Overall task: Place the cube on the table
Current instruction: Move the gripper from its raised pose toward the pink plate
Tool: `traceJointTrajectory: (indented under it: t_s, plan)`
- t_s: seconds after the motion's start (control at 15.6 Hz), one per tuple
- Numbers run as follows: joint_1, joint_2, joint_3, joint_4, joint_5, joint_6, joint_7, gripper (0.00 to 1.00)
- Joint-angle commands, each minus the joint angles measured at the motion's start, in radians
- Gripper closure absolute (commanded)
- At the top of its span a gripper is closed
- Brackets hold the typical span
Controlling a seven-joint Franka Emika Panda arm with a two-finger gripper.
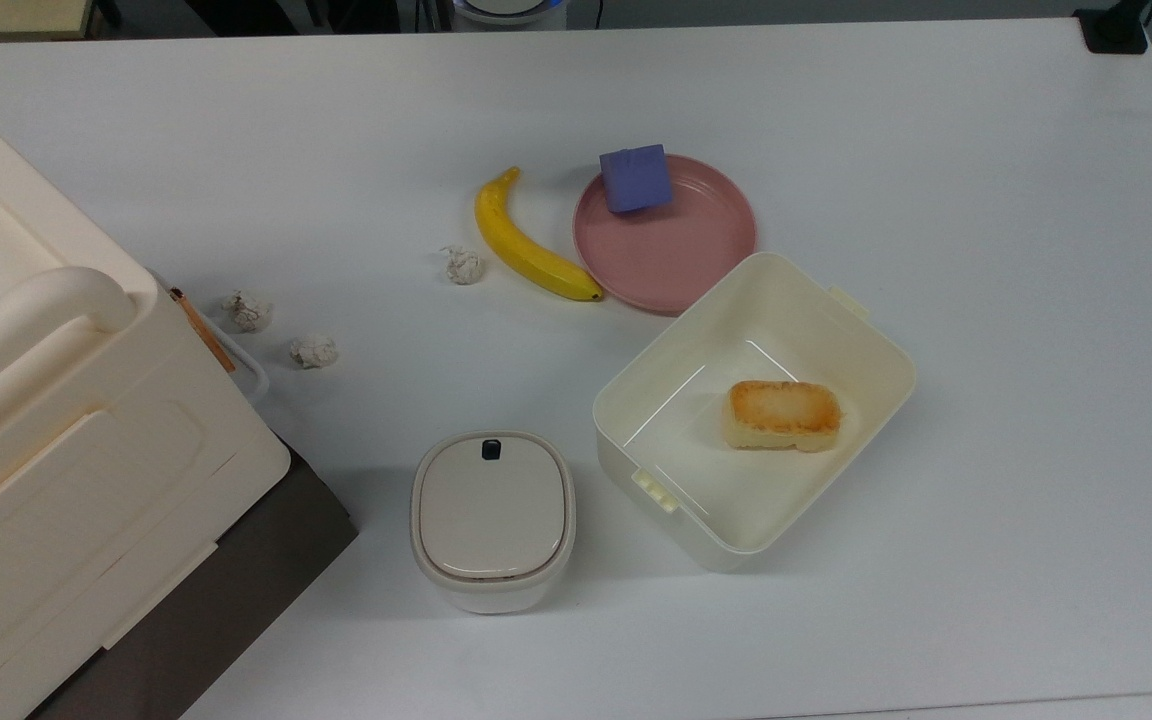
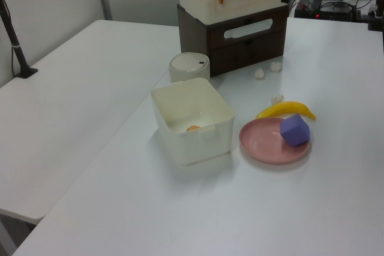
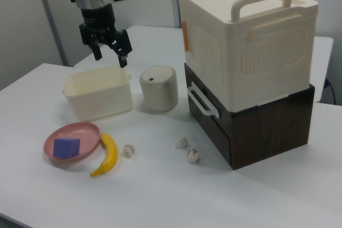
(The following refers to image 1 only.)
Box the blue cube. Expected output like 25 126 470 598
599 144 674 214

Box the white drawer handle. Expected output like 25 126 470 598
151 275 270 403

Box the yellow banana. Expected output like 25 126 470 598
474 166 605 303

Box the beige desk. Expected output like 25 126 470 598
0 0 97 42

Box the orange tag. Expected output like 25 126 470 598
169 288 237 375

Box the small cream lidded bin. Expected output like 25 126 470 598
409 430 577 615

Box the black table clamp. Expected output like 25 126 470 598
1074 0 1150 55

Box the large cream storage box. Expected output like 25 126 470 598
0 80 292 720

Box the pink round plate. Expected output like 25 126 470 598
573 153 759 316

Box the crumpled white paper ball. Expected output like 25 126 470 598
222 290 274 334
439 245 485 286
288 333 339 370

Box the toasted bread piece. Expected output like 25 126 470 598
726 379 843 453

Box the dark brown drawer cabinet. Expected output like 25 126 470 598
26 435 359 720

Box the open cream plastic container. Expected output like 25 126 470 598
592 251 917 574

